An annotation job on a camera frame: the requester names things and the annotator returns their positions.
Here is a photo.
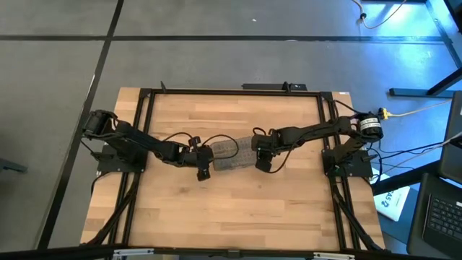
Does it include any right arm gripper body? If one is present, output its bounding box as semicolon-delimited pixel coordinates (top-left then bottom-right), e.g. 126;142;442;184
254;130;282;173

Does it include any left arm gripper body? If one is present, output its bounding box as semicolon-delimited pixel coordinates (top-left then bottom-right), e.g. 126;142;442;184
176;135;214;182

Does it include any black flat bar device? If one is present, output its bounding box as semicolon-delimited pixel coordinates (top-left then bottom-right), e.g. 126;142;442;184
240;82;308;92

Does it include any white printed booklet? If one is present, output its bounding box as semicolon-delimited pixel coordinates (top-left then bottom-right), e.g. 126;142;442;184
372;169;411;222

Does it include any black monitor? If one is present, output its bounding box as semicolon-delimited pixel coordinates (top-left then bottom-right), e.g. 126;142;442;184
437;90;462;185

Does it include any grey chair foot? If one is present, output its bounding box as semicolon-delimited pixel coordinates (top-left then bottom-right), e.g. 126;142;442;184
0;157;29;173

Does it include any black laptop with keyboard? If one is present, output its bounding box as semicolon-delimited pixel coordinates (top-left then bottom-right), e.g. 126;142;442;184
406;172;462;259

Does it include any black left wrist camera cable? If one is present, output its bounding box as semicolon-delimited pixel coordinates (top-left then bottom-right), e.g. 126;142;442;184
160;131;240;162

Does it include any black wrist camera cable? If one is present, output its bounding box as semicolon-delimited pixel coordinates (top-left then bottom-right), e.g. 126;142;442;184
160;131;240;162
251;126;300;174

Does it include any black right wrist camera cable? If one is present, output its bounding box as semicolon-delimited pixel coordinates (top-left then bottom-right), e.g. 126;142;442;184
251;126;300;174

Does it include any black aluminium table frame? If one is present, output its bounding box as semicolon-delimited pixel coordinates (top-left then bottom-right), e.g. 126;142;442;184
82;81;387;260

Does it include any silver metal bracket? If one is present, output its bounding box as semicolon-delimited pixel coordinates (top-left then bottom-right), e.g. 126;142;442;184
113;248;155;258
313;251;355;260

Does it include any yellow power cable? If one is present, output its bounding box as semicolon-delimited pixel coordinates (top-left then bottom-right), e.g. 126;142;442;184
378;97;454;121

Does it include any black desk leg frame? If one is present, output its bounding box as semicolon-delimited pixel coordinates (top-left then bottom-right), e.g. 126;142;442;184
388;0;462;98

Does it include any beige floor cable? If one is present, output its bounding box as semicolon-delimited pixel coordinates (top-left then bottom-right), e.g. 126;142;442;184
352;0;408;30

